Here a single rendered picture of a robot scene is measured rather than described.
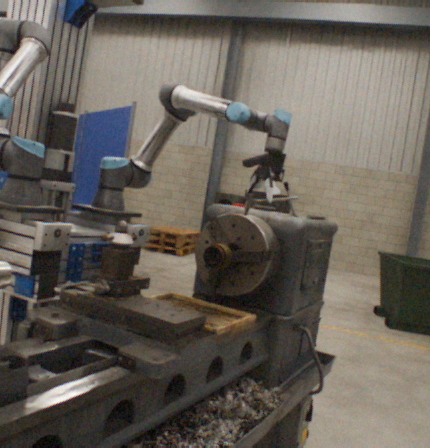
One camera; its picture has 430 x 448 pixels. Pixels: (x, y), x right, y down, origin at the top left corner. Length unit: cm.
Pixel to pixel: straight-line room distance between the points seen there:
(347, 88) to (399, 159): 206
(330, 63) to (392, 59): 141
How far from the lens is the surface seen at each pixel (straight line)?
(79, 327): 140
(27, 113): 208
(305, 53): 1251
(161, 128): 221
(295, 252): 194
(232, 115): 183
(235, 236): 186
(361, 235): 1173
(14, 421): 96
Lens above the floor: 130
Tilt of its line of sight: 3 degrees down
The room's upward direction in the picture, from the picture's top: 9 degrees clockwise
